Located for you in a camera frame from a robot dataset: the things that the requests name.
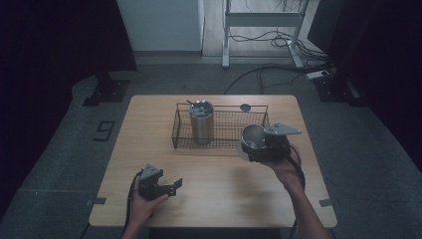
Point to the dark curtain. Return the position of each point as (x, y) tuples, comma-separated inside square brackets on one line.
[(49, 49), (381, 49)]

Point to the person's left hand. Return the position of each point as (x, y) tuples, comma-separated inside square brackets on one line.
[(144, 209)]

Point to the white desk frame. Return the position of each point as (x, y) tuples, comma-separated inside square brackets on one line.
[(262, 19)]

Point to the white cabinet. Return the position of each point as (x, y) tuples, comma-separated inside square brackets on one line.
[(162, 25)]

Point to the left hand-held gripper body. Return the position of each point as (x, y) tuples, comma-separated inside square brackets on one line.
[(151, 186)]

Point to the person's right hand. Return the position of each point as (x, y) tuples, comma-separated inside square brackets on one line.
[(285, 172)]

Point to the white power strip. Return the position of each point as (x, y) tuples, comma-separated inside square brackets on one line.
[(316, 74)]

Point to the grey tape piece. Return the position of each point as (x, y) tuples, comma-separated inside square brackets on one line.
[(326, 202), (97, 201)]

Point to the steel tumbler with lid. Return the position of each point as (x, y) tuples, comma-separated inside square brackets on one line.
[(201, 126)]

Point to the black stand base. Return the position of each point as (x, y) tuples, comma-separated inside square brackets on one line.
[(107, 91), (335, 89)]

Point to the small round grey disc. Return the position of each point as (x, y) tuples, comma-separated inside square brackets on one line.
[(245, 108)]

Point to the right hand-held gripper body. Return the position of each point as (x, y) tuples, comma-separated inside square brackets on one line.
[(275, 146)]

